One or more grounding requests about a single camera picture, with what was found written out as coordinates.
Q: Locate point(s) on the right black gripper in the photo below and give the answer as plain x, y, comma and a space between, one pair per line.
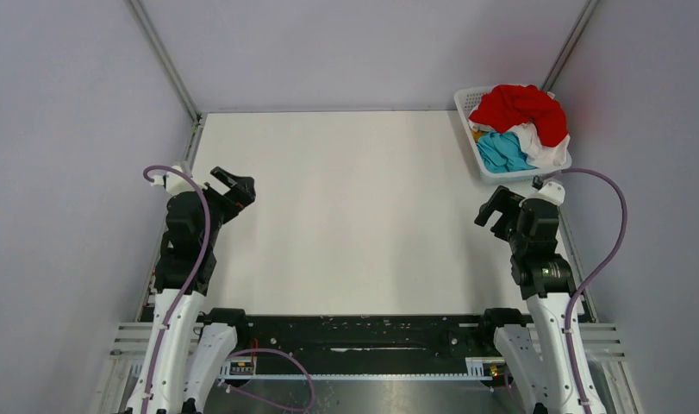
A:
503, 200

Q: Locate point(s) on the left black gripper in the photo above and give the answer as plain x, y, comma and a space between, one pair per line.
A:
237, 197

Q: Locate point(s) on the red t-shirt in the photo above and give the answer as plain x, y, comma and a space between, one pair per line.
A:
507, 106

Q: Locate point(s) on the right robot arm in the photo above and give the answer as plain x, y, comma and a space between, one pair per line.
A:
546, 360

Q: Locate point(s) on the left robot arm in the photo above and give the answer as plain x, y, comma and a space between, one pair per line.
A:
174, 379

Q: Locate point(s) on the teal t-shirt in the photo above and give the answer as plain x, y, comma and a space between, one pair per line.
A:
501, 153

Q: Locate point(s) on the white t-shirt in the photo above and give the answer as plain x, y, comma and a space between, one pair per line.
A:
538, 155

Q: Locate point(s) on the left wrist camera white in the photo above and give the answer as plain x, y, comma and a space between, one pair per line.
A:
176, 179

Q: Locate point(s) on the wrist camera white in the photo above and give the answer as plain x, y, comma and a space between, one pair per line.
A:
176, 179
548, 190

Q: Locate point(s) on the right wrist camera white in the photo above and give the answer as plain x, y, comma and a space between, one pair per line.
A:
548, 190

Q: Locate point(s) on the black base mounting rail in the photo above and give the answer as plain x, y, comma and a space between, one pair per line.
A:
373, 345

